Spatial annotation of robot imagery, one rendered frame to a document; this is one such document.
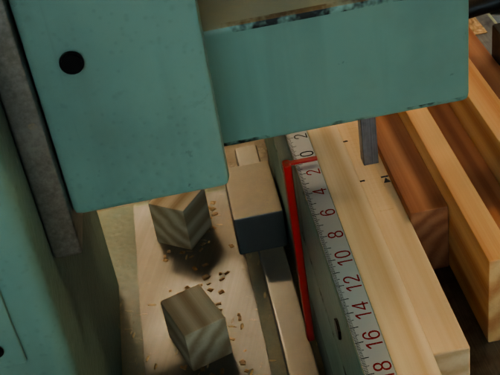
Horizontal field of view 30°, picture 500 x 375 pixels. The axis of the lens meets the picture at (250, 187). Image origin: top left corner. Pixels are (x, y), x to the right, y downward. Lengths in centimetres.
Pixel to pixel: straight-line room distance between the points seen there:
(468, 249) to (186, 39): 19
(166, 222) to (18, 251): 32
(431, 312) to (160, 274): 31
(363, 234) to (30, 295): 18
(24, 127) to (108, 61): 5
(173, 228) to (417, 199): 27
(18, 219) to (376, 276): 18
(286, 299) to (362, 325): 23
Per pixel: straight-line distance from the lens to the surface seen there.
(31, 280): 45
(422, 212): 53
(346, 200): 53
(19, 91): 43
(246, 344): 66
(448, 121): 59
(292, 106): 49
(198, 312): 64
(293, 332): 65
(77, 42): 42
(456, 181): 53
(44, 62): 43
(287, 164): 55
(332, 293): 48
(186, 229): 74
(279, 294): 68
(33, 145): 44
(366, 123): 54
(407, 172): 56
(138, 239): 78
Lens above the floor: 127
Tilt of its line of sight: 35 degrees down
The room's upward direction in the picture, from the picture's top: 10 degrees counter-clockwise
